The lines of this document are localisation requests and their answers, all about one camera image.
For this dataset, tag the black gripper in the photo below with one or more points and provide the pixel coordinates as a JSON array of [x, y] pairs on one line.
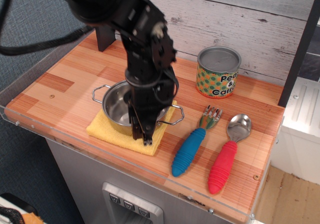
[[146, 99]]

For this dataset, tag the small stainless steel pot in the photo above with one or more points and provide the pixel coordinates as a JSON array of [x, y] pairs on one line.
[[113, 102]]

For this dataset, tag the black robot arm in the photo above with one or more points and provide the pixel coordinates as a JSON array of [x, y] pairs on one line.
[[150, 54]]

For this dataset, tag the yellow folded towel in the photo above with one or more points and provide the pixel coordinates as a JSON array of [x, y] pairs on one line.
[[101, 128]]

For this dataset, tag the grey dispenser panel with buttons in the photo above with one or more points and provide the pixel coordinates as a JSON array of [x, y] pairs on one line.
[[125, 207]]

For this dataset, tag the peas and carrots toy can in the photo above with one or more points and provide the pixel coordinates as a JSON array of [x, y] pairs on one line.
[[217, 71]]

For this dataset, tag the clear acrylic table guard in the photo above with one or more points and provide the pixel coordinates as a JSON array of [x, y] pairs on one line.
[[57, 104]]

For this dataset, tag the orange plush object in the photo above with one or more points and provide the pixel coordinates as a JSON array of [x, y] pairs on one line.
[[31, 218]]

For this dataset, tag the white cabinet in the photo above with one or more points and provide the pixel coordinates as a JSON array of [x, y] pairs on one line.
[[297, 146]]

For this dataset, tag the fork with blue handle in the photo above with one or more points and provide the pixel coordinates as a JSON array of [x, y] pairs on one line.
[[186, 153]]

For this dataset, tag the spoon with red handle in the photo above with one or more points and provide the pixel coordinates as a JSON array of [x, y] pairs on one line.
[[238, 129]]

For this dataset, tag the black vertical post left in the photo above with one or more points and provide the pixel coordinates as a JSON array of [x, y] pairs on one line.
[[105, 37]]

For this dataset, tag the black vertical post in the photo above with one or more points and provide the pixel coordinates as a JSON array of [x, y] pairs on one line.
[[105, 37], [305, 40]]

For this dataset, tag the black vertical post right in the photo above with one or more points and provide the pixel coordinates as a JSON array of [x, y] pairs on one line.
[[305, 40]]

